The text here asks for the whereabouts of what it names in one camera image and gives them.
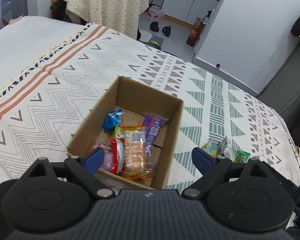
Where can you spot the left black slipper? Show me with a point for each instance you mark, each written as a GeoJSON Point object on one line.
{"type": "Point", "coordinates": [154, 26]}

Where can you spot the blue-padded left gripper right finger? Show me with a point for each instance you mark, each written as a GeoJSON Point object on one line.
{"type": "Point", "coordinates": [213, 172]}

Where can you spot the blue candy wrapper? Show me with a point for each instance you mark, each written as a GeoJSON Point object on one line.
{"type": "Point", "coordinates": [112, 120]}

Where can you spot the biscuit packet blue label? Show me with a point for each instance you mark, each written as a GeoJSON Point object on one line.
{"type": "Point", "coordinates": [212, 148]}

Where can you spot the purple snack packet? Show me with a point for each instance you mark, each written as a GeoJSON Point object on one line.
{"type": "Point", "coordinates": [153, 124]}

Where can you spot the black slipper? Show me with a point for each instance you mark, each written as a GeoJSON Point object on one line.
{"type": "Point", "coordinates": [166, 31]}
{"type": "Point", "coordinates": [154, 26]}

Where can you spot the orange cracker packet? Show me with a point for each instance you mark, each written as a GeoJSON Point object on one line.
{"type": "Point", "coordinates": [136, 167]}

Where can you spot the green snack packet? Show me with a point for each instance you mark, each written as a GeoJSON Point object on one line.
{"type": "Point", "coordinates": [242, 156]}

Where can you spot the patterned bed blanket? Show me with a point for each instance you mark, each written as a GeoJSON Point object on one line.
{"type": "Point", "coordinates": [41, 110]}

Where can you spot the pink snack packet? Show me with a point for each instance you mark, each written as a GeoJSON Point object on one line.
{"type": "Point", "coordinates": [106, 146]}

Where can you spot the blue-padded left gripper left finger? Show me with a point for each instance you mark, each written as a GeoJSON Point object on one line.
{"type": "Point", "coordinates": [81, 171]}

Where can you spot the round table dotted tablecloth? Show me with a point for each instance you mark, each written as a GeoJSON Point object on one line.
{"type": "Point", "coordinates": [120, 15]}

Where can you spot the dark soy sauce bottle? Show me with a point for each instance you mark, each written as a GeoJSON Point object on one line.
{"type": "Point", "coordinates": [195, 32]}

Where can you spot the blue green candy packet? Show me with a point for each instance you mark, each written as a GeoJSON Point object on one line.
{"type": "Point", "coordinates": [117, 132]}

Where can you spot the brown cardboard box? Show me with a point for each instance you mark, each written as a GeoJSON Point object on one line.
{"type": "Point", "coordinates": [136, 100]}

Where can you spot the right black slipper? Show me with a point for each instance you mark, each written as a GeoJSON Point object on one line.
{"type": "Point", "coordinates": [166, 31]}

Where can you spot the pack of water bottles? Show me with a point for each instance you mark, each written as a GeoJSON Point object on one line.
{"type": "Point", "coordinates": [156, 12]}

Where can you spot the white kitchen cabinet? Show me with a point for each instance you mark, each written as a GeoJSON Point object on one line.
{"type": "Point", "coordinates": [189, 10]}

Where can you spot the blue floor mat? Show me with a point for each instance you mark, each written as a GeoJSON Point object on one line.
{"type": "Point", "coordinates": [151, 40]}

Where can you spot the red white snack bar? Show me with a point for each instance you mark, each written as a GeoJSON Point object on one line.
{"type": "Point", "coordinates": [118, 155]}

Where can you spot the clear white cake packet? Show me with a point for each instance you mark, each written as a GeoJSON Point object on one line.
{"type": "Point", "coordinates": [226, 150]}

